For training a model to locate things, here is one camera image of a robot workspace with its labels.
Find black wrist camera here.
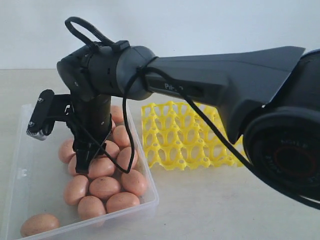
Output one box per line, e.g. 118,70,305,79
26,89,55,141

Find black cable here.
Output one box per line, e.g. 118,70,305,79
64,16,320,210

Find yellow plastic egg tray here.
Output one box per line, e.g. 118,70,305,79
141,101,243,171

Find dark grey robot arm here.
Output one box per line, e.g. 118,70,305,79
56,46,320,209

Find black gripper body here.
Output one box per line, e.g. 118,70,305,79
68,94,112,153

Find clear plastic box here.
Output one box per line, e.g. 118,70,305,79
0,104,159,240

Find brown egg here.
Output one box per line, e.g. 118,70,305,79
67,155,78,176
88,157,116,180
63,175,90,206
112,125,131,148
103,140,120,160
89,176,121,200
116,146,139,170
105,192,140,214
58,138,76,164
20,213,60,237
77,195,106,221
120,169,148,197
110,105,124,124

